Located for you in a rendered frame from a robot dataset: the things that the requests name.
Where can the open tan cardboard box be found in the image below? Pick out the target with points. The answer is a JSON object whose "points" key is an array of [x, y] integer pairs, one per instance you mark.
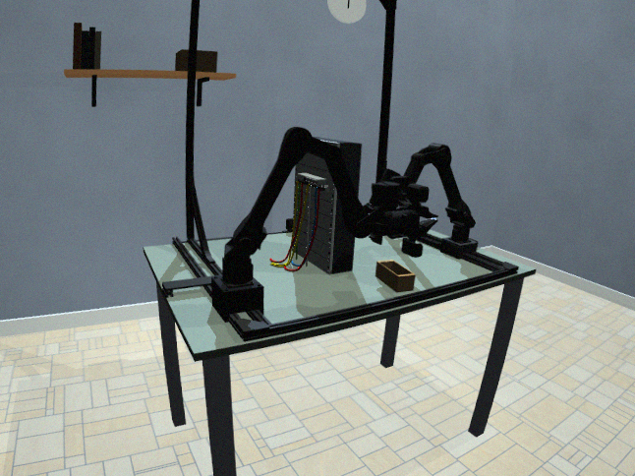
{"points": [[399, 279]]}

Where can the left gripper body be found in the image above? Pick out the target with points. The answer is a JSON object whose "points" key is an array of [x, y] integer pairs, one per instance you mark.
{"points": [[404, 181]]}

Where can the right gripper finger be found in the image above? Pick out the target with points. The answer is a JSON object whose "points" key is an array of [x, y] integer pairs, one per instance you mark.
{"points": [[427, 224], [428, 214]]}

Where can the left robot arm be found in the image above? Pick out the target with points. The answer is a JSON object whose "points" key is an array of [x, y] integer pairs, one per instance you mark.
{"points": [[440, 157]]}

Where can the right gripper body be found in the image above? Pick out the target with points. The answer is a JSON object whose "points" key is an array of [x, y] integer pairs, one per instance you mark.
{"points": [[410, 220]]}

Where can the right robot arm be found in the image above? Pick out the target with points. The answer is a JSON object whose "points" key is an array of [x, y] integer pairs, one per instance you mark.
{"points": [[237, 265]]}

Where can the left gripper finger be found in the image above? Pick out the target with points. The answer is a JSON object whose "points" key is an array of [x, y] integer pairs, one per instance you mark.
{"points": [[402, 197]]}

